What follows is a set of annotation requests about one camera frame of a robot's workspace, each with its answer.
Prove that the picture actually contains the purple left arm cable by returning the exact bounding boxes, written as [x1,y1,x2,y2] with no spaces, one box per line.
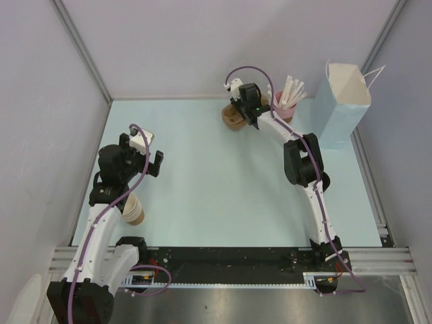
[67,124,172,324]

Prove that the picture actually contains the brown pulp cup carrier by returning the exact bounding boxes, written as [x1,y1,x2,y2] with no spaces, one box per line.
[221,98,270,130]

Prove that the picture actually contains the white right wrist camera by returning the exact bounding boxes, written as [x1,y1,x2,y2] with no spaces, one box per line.
[224,78,243,92]

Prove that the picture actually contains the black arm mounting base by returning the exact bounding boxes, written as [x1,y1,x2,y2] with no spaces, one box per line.
[128,247,351,292]

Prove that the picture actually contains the stacked brown paper cups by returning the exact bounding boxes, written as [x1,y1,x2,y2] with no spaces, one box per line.
[121,192,145,225]

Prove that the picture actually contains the pink straw holder cup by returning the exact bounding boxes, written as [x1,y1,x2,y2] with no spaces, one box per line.
[273,90,297,123]

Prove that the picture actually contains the white slotted cable duct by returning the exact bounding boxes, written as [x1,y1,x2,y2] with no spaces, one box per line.
[120,273,336,291]

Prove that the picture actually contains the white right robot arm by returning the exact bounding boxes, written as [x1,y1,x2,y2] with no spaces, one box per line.
[225,78,345,273]

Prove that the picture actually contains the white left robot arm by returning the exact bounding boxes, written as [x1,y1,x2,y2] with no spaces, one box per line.
[47,124,163,323]

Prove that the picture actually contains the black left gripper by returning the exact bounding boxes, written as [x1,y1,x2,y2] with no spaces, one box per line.
[119,134,162,182]

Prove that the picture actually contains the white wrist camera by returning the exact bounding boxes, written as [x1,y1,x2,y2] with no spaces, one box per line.
[129,124,155,155]
[224,78,243,92]

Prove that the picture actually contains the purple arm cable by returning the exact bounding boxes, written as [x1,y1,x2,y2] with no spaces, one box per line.
[67,124,172,324]
[224,66,368,294]

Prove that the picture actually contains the light blue paper bag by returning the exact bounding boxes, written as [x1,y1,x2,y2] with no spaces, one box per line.
[310,61,384,149]

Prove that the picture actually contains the white wrapped straws bundle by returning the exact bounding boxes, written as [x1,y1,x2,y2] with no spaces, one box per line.
[279,75,307,108]

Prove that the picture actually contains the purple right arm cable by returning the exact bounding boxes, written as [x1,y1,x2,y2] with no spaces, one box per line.
[224,66,368,294]

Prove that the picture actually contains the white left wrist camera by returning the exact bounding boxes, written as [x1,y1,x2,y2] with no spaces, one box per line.
[129,124,155,155]

